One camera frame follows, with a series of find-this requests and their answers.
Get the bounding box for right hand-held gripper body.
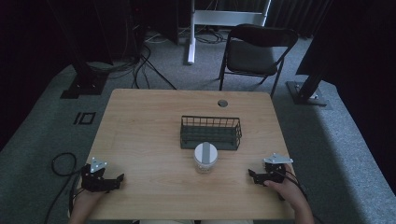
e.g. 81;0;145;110
262;152;294;185

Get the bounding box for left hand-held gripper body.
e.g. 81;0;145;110
80;157;110;193

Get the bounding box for person's left hand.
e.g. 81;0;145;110
73;186;108;216

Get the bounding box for person's right hand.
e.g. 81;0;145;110
263;163;305;209

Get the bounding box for clear jar with white lid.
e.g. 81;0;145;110
192;141;219;175

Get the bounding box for black metal stand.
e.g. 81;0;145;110
46;0;109;100
285;0;336;107

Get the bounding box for black folding chair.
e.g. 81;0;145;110
218;23;299;99

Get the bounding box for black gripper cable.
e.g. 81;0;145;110
43;151;84;224
276;169;310;202

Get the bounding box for dark wire basket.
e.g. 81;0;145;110
179;115;243;152

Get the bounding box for bundle of black floor cables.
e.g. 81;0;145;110
87;29;178;91

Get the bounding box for white metal desk frame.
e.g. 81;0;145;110
186;0;273;65

